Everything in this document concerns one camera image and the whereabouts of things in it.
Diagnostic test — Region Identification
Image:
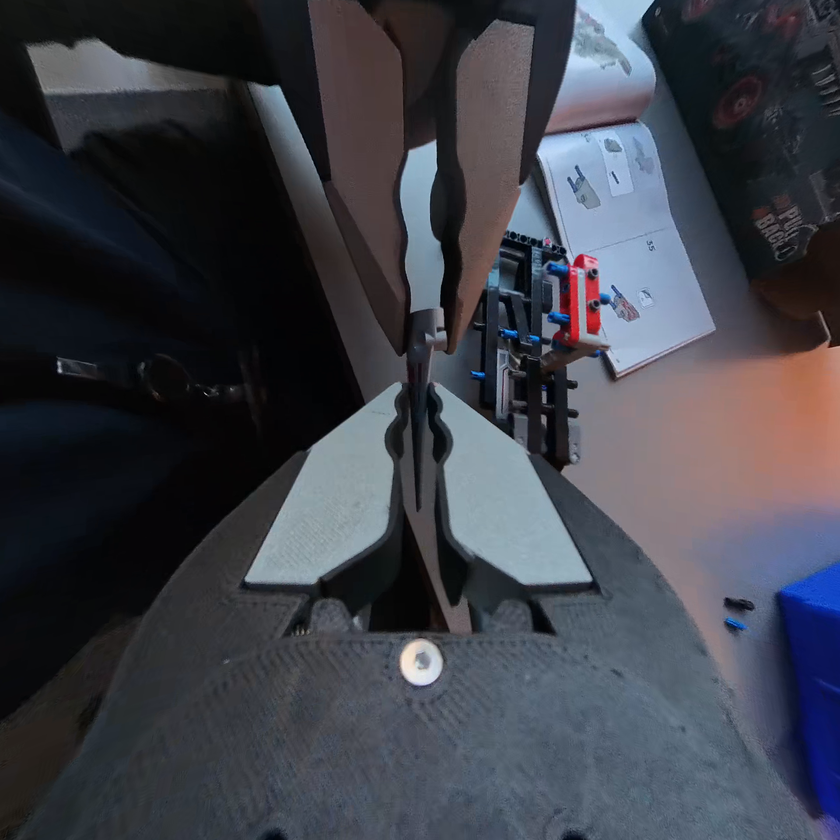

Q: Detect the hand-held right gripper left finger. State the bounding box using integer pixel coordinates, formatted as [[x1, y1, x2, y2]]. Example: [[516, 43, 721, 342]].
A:
[[244, 382, 410, 609]]

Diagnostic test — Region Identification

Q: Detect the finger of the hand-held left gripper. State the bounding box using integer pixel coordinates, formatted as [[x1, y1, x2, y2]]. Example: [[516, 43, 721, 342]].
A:
[[430, 0, 580, 354], [257, 0, 414, 357]]

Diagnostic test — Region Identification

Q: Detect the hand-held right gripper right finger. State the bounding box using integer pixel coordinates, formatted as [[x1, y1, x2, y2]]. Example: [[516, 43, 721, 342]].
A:
[[428, 384, 595, 609]]

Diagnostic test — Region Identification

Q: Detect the black and red lego assembly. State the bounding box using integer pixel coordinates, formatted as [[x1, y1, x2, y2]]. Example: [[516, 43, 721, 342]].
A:
[[469, 230, 611, 468]]

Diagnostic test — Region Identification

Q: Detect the small grey lego piece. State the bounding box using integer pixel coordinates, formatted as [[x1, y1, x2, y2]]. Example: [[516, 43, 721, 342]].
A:
[[408, 307, 451, 358]]

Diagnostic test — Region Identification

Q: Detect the dark printed lego box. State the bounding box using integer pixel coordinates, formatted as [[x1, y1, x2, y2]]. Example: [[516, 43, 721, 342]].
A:
[[642, 0, 840, 349]]

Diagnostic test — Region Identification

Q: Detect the white instruction booklet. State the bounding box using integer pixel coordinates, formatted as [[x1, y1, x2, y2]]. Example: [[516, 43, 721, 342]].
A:
[[535, 0, 718, 382]]

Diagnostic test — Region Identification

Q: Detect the blue plastic bin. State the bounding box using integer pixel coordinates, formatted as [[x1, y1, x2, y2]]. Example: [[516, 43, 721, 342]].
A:
[[777, 563, 840, 821]]

